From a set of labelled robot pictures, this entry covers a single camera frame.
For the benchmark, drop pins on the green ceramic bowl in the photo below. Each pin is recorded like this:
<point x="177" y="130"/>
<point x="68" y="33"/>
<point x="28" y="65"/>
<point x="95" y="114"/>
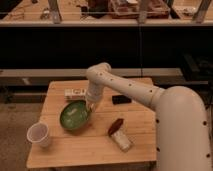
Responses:
<point x="75" y="115"/>

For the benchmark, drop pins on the long wooden bench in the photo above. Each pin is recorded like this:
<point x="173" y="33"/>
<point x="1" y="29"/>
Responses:
<point x="42" y="77"/>

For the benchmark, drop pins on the dark red brown snack bag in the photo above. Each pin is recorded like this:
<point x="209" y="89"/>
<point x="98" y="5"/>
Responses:
<point x="115" y="126"/>

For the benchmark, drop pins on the wooden table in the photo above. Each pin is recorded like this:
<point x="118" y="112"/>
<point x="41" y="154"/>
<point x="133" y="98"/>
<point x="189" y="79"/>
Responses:
<point x="92" y="146"/>

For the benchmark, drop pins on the small black rectangular object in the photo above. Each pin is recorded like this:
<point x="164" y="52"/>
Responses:
<point x="120" y="99"/>

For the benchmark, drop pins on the clear plastic wrapped packet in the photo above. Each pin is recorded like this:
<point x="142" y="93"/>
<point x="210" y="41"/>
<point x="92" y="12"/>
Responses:
<point x="122" y="140"/>

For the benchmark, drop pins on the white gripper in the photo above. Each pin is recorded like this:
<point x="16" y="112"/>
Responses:
<point x="91" y="106"/>

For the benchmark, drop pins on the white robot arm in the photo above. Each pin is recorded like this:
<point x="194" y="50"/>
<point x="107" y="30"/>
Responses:
<point x="182" y="133"/>

